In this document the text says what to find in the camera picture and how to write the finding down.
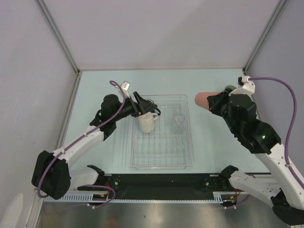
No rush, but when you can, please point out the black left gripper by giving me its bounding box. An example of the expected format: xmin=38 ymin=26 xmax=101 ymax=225
xmin=112 ymin=92 xmax=156 ymax=122

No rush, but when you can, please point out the pink plastic cup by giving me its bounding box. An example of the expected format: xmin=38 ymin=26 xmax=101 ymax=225
xmin=195 ymin=92 xmax=219 ymax=110

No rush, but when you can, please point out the white ceramic mug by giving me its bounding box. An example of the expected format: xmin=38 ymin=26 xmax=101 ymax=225
xmin=139 ymin=112 xmax=159 ymax=133

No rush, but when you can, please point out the light green plastic cup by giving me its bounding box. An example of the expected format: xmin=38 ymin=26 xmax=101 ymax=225
xmin=225 ymin=85 xmax=236 ymax=92

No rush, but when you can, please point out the clear glass cup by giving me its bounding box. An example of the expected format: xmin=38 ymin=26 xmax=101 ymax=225
xmin=171 ymin=114 xmax=185 ymax=134

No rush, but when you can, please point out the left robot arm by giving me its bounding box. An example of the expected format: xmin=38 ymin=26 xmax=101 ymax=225
xmin=31 ymin=92 xmax=158 ymax=200

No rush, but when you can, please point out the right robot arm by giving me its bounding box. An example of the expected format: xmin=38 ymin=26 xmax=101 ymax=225
xmin=207 ymin=88 xmax=304 ymax=226

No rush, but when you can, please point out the dark blue ceramic mug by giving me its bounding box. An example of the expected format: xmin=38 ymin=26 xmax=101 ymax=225
xmin=152 ymin=108 xmax=161 ymax=116

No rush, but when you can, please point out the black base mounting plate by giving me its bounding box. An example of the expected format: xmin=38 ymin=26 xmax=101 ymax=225
xmin=97 ymin=173 xmax=240 ymax=200

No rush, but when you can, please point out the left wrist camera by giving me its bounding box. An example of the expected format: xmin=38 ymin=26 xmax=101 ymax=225
xmin=116 ymin=81 xmax=130 ymax=98

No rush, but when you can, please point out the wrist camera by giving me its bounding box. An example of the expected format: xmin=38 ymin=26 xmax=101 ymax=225
xmin=116 ymin=81 xmax=130 ymax=98
xmin=229 ymin=76 xmax=256 ymax=96

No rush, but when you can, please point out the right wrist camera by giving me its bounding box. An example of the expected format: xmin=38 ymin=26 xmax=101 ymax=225
xmin=229 ymin=76 xmax=256 ymax=96

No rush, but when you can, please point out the white wire dish rack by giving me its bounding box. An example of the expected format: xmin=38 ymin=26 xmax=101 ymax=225
xmin=129 ymin=94 xmax=194 ymax=169

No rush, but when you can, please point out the white slotted cable duct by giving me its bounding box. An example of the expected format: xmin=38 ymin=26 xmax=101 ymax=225
xmin=44 ymin=191 xmax=238 ymax=204

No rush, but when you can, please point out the right aluminium frame post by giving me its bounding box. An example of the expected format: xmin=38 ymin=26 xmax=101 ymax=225
xmin=242 ymin=0 xmax=289 ymax=75

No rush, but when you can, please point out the aluminium frame post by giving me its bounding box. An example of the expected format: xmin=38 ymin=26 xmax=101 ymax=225
xmin=34 ymin=0 xmax=80 ymax=75
xmin=242 ymin=0 xmax=289 ymax=75

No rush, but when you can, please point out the left aluminium frame post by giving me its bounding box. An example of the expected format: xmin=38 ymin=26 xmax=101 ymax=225
xmin=34 ymin=0 xmax=80 ymax=75

